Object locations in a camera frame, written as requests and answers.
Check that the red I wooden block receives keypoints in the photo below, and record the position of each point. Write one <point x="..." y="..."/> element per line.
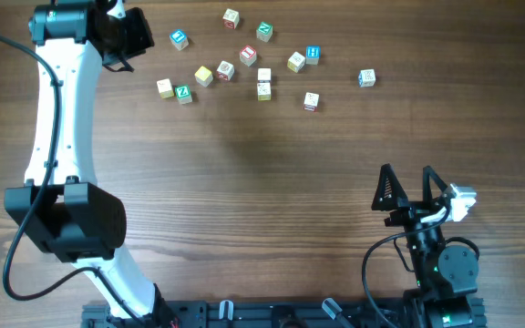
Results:
<point x="248" y="55"/>

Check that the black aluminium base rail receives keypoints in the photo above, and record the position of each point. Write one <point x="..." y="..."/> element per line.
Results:
<point x="281" y="314"/>

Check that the yellow top wooden block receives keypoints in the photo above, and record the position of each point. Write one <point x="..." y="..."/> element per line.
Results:
<point x="203" y="76"/>

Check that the blue letter wooden block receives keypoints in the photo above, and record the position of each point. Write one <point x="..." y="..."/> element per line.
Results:
<point x="179" y="39"/>

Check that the plain white wooden block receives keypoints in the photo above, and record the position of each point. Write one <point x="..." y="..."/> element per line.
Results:
<point x="264" y="75"/>

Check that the green Z wooden block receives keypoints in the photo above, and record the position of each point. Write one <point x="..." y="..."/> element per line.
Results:
<point x="183" y="94"/>

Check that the red edged picture block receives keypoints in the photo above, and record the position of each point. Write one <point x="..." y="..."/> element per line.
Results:
<point x="225" y="71"/>

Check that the red X wooden block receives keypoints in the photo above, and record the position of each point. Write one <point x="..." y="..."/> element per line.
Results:
<point x="231" y="18"/>

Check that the green N wooden block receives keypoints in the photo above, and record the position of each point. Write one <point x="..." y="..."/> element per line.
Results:
<point x="264" y="31"/>

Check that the blue edged K block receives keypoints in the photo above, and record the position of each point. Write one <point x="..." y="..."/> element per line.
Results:
<point x="367" y="78"/>

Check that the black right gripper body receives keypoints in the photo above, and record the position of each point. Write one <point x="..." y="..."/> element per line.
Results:
<point x="410" y="216"/>

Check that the yellow edged plain block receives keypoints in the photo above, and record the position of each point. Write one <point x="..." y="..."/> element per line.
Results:
<point x="165" y="88"/>

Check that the blue H wooden block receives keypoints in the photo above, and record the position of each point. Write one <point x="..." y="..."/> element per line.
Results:
<point x="312" y="55"/>

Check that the red edged white block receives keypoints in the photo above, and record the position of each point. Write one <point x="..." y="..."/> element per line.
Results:
<point x="311" y="101"/>

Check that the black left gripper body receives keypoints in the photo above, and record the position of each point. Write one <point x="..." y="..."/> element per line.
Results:
<point x="134" y="37"/>

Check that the yellow edged K block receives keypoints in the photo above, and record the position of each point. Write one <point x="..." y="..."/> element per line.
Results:
<point x="264" y="91"/>

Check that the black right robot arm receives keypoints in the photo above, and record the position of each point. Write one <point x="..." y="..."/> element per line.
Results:
<point x="446" y="270"/>

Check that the yellow edged picture block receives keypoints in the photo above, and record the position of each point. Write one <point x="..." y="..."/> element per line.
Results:
<point x="296" y="62"/>

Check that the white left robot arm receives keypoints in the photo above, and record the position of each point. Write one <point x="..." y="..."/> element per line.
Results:
<point x="60" y="206"/>

